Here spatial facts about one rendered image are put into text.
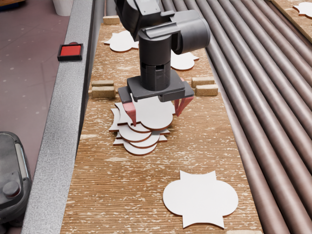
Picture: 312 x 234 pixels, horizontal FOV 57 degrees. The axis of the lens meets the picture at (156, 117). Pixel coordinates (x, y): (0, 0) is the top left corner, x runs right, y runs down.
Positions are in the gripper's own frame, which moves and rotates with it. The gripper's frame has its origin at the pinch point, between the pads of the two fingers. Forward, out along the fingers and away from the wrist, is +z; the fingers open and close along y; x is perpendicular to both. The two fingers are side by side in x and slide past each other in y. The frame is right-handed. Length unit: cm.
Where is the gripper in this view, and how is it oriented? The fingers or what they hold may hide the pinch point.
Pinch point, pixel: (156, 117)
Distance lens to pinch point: 62.4
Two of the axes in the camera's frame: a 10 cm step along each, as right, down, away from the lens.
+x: 3.1, 6.4, -7.0
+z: 0.1, 7.4, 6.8
